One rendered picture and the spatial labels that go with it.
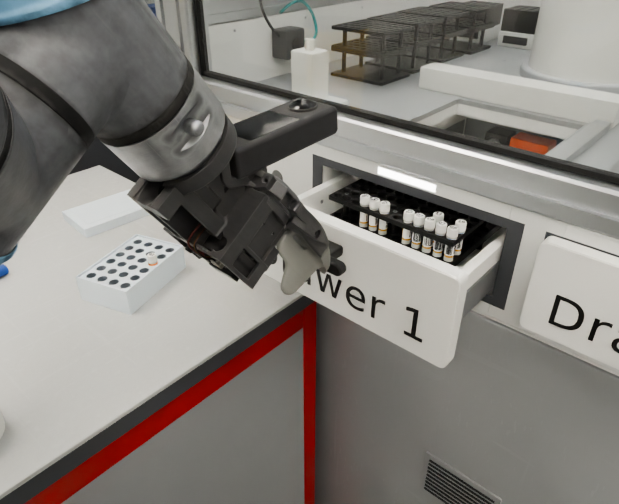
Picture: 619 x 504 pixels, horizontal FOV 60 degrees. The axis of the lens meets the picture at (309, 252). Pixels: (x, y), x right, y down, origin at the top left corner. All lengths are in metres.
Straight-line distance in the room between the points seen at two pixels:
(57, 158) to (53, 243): 0.65
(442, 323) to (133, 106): 0.34
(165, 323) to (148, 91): 0.44
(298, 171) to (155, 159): 0.43
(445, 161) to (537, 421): 0.34
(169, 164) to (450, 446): 0.62
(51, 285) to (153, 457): 0.29
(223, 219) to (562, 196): 0.33
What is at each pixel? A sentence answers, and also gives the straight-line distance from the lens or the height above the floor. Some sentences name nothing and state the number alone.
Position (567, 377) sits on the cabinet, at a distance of 0.68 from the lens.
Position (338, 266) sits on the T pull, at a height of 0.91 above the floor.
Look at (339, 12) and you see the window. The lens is 0.68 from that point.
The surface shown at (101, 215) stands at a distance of 0.96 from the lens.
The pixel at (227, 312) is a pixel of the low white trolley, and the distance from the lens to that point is 0.72.
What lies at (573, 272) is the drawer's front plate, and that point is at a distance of 0.58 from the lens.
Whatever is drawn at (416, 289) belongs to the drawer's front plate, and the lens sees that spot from 0.53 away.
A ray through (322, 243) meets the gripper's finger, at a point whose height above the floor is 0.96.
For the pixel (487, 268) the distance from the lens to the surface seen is 0.61.
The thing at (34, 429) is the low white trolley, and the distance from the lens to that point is 0.64.
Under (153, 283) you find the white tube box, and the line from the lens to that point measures 0.76.
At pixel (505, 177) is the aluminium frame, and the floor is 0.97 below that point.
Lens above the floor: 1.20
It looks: 32 degrees down
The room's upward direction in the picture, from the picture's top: straight up
